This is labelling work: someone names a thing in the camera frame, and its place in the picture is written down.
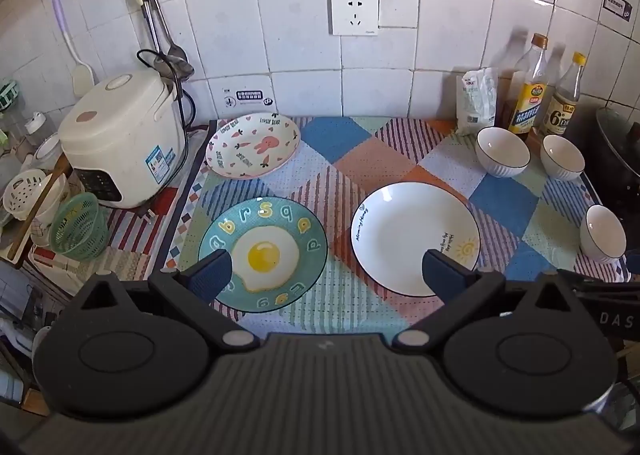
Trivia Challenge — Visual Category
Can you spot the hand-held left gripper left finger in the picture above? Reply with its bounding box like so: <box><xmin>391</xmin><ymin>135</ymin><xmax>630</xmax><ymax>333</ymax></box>
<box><xmin>67</xmin><ymin>249</ymin><xmax>261</xmax><ymax>352</ymax></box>

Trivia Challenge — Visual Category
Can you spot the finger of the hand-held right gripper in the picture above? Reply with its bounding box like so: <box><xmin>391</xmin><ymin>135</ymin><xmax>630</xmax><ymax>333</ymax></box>
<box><xmin>557</xmin><ymin>269</ymin><xmax>640</xmax><ymax>293</ymax></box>

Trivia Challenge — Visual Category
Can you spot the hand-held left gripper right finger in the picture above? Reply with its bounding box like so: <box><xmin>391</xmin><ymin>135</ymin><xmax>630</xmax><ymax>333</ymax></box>
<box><xmin>392</xmin><ymin>249</ymin><xmax>576</xmax><ymax>353</ymax></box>

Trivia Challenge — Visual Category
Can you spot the white ribbed bowl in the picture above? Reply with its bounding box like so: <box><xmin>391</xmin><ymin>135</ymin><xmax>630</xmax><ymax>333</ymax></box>
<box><xmin>580</xmin><ymin>205</ymin><xmax>627</xmax><ymax>266</ymax></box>
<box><xmin>475</xmin><ymin>127</ymin><xmax>532</xmax><ymax>179</ymax></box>
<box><xmin>541</xmin><ymin>134</ymin><xmax>586</xmax><ymax>181</ymax></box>

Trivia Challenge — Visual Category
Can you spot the white plate with sun print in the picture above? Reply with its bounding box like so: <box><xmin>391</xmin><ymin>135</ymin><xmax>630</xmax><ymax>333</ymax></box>
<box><xmin>350</xmin><ymin>182</ymin><xmax>482</xmax><ymax>298</ymax></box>

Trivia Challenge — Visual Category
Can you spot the teal fried egg plate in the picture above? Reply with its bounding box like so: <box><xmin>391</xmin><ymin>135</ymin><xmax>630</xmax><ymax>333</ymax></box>
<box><xmin>198</xmin><ymin>196</ymin><xmax>329</xmax><ymax>312</ymax></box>

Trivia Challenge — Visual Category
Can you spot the pink rabbit carrot plate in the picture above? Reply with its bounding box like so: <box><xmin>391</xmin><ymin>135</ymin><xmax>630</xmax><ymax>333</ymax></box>
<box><xmin>205</xmin><ymin>112</ymin><xmax>302</xmax><ymax>180</ymax></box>

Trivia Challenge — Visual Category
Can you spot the black gas stove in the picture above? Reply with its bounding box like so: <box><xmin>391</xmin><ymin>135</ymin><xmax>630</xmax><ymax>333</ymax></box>
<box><xmin>565</xmin><ymin>135</ymin><xmax>640</xmax><ymax>256</ymax></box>

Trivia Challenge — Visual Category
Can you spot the red striped cloth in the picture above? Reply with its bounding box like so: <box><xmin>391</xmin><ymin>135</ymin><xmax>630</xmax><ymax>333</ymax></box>
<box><xmin>30</xmin><ymin>182</ymin><xmax>203</xmax><ymax>288</ymax></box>

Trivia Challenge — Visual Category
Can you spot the black wok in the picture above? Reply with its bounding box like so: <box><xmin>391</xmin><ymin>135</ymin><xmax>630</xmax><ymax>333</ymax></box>
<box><xmin>567</xmin><ymin>108</ymin><xmax>640</xmax><ymax>228</ymax></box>

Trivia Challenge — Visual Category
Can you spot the green plastic basket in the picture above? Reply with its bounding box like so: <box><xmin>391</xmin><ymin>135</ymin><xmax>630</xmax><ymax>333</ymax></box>
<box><xmin>49</xmin><ymin>192</ymin><xmax>110</xmax><ymax>262</ymax></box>

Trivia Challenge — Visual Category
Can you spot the glass wok lid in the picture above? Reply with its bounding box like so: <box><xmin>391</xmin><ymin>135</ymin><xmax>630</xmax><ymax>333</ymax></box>
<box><xmin>595</xmin><ymin>108</ymin><xmax>640</xmax><ymax>178</ymax></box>

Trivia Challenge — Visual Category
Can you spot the colourful patchwork mat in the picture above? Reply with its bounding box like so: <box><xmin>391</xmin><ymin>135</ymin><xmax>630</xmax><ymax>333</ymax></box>
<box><xmin>167</xmin><ymin>115</ymin><xmax>628</xmax><ymax>336</ymax></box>

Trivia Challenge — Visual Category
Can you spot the white rice cooker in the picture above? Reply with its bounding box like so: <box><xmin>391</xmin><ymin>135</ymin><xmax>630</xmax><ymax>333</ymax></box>
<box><xmin>58</xmin><ymin>69</ymin><xmax>188</xmax><ymax>209</ymax></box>

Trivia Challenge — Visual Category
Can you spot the clear vinegar bottle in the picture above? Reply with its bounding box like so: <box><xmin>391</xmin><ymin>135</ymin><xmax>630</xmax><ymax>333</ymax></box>
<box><xmin>539</xmin><ymin>52</ymin><xmax>587</xmax><ymax>138</ymax></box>

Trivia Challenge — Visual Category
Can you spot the white salt bag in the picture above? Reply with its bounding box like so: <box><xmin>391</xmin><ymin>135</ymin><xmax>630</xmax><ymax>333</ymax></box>
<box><xmin>456</xmin><ymin>68</ymin><xmax>498</xmax><ymax>136</ymax></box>

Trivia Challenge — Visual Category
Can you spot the wooden board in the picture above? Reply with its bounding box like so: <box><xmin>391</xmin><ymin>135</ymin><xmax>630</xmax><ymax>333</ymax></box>
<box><xmin>9</xmin><ymin>154</ymin><xmax>69</xmax><ymax>261</ymax></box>

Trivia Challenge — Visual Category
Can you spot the dark sauce bottle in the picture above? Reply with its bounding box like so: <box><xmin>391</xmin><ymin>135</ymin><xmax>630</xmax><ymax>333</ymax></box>
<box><xmin>501</xmin><ymin>72</ymin><xmax>521</xmax><ymax>131</ymax></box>

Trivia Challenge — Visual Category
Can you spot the oil bottle with yellow label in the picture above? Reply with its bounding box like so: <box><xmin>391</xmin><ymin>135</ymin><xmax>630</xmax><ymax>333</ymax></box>
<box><xmin>507</xmin><ymin>33</ymin><xmax>550</xmax><ymax>137</ymax></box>

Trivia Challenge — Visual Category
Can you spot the white plastic colander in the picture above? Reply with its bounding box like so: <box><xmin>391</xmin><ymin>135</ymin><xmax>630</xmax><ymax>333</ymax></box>
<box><xmin>2</xmin><ymin>168</ymin><xmax>68</xmax><ymax>227</ymax></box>

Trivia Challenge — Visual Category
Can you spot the metal ladle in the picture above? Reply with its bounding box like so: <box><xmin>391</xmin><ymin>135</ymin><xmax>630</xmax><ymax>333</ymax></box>
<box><xmin>140</xmin><ymin>0</ymin><xmax>190</xmax><ymax>64</ymax></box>
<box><xmin>137</xmin><ymin>0</ymin><xmax>196</xmax><ymax>82</ymax></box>

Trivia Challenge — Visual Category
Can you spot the glass jar with white lid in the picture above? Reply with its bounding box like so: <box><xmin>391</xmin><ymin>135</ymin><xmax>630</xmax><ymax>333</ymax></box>
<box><xmin>24</xmin><ymin>111</ymin><xmax>56</xmax><ymax>146</ymax></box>

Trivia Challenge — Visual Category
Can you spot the green plastic item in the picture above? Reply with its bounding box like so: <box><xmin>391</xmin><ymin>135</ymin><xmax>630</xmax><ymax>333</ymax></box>
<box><xmin>0</xmin><ymin>79</ymin><xmax>20</xmax><ymax>112</ymax></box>

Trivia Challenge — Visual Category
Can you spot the black power cord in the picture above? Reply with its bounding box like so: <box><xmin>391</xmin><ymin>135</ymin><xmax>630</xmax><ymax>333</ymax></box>
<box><xmin>136</xmin><ymin>49</ymin><xmax>198</xmax><ymax>136</ymax></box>

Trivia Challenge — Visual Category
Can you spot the white and black wall sticker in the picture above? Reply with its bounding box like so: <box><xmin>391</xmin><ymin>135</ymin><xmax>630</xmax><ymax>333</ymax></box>
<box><xmin>222</xmin><ymin>87</ymin><xmax>274</xmax><ymax>111</ymax></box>

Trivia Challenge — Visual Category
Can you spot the white rice spatula purple handle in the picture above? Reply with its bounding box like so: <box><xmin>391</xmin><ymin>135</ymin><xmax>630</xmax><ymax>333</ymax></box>
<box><xmin>49</xmin><ymin>0</ymin><xmax>96</xmax><ymax>98</ymax></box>

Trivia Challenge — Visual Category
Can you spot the small black wall sticker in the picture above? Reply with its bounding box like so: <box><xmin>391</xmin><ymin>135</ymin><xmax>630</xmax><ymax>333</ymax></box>
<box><xmin>602</xmin><ymin>0</ymin><xmax>632</xmax><ymax>24</ymax></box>

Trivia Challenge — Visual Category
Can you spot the white wall socket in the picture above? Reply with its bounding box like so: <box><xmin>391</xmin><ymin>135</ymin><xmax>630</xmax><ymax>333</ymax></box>
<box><xmin>329</xmin><ymin>0</ymin><xmax>381</xmax><ymax>37</ymax></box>

